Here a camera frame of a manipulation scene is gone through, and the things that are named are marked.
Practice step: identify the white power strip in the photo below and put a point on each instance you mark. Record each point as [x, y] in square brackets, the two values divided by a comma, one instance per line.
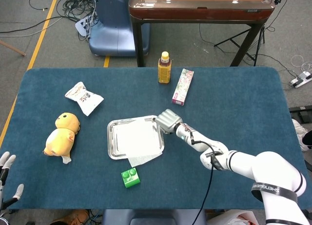
[301, 79]

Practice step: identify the brown mahjong table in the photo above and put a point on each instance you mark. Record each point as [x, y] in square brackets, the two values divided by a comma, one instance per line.
[200, 14]

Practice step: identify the white plastic bag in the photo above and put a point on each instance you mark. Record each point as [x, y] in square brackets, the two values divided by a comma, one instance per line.
[231, 218]

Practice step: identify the blue table cloth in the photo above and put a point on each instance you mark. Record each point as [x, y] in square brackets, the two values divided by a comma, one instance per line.
[219, 100]

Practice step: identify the green toy building block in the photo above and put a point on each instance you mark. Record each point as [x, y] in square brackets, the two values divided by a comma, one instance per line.
[131, 179]

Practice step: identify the black tripod stand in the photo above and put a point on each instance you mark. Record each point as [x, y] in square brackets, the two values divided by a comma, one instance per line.
[243, 49]

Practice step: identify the wooden pole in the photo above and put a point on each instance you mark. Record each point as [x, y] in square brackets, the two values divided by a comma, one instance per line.
[12, 47]

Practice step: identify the brown shoe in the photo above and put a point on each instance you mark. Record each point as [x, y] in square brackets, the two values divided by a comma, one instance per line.
[73, 217]

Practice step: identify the pink floral carton box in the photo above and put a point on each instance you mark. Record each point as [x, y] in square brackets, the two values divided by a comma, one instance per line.
[182, 88]

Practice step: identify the grey robot torso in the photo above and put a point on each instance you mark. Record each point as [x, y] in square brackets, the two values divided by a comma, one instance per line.
[151, 217]

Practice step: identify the white paper sheet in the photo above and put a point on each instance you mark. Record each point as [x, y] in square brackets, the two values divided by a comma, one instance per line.
[136, 139]

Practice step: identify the white shoe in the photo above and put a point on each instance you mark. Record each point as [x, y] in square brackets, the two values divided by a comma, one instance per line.
[298, 132]

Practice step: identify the silver metal tray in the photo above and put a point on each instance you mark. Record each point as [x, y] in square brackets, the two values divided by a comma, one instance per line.
[111, 142]

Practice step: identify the yellow plush chick toy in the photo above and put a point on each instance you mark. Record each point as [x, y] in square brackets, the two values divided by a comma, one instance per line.
[61, 139]

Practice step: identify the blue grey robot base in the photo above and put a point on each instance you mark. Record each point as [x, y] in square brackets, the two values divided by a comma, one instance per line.
[112, 32]

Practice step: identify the white snack bag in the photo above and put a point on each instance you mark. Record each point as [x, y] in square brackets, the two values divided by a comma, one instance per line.
[85, 99]

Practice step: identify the yellow tea bottle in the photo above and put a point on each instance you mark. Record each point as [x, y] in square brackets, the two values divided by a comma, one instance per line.
[164, 72]

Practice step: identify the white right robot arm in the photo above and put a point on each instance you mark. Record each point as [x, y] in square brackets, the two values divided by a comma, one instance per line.
[243, 161]

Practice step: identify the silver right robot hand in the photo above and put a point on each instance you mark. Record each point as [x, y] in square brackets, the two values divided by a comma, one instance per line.
[169, 120]

